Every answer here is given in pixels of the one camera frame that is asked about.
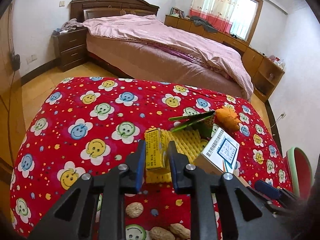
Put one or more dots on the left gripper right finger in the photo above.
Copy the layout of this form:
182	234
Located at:
177	161

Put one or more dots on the dark wooden headboard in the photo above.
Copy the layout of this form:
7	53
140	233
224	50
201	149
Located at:
86	9

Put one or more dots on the books on cabinet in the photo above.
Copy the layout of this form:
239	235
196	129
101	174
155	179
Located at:
177	12

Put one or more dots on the dark clothes on cabinet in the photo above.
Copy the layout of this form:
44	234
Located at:
198	21

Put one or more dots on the green mosquito coil box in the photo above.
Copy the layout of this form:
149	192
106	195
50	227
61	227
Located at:
203	122

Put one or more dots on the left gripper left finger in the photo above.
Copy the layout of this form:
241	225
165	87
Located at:
136	167

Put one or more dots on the corner wooden shelf unit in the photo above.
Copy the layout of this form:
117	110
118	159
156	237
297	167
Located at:
266	79

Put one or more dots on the small orange bag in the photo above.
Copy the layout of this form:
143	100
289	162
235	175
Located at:
228	118

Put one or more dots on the long wooden cabinet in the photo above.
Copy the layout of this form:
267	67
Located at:
251	59

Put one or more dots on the red bin with green rim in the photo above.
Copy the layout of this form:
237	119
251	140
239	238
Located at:
300	172

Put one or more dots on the clothes on nightstand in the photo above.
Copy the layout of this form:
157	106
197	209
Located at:
68	26

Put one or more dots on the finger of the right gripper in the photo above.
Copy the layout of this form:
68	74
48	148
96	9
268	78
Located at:
267	189

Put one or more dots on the black power adapter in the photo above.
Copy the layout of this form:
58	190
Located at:
15	61

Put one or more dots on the red smiley flower blanket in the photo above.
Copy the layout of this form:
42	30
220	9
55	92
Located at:
91	124

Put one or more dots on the pink quilt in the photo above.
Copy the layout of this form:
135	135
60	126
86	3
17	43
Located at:
147	29

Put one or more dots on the peanut shell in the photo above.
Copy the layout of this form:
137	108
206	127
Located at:
159	233
180	231

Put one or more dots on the floral curtain with red hem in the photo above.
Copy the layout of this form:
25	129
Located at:
217	12

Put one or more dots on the small yellow box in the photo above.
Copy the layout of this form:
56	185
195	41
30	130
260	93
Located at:
156	152

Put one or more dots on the white medicine box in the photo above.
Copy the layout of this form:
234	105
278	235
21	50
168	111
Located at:
219	155

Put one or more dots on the walnut shell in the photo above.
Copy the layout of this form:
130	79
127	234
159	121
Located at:
134	210

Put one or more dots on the yellow foam net mat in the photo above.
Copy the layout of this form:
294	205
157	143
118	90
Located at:
188	142

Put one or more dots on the dark wooden nightstand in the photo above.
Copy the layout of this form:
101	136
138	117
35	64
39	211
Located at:
70	48

